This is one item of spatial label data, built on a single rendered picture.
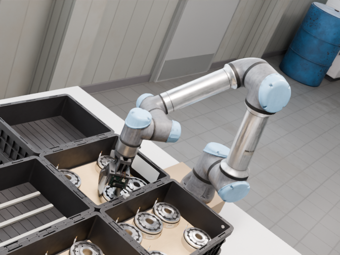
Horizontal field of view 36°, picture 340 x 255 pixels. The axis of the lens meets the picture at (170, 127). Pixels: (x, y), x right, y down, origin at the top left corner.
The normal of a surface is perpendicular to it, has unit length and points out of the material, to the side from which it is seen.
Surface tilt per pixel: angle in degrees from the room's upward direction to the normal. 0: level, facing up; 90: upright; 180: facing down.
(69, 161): 90
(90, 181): 0
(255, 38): 90
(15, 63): 90
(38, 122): 0
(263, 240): 0
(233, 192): 98
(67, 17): 90
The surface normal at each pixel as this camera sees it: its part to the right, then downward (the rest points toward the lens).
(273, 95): 0.39, 0.46
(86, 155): 0.73, 0.55
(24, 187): 0.36, -0.82
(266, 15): -0.56, 0.19
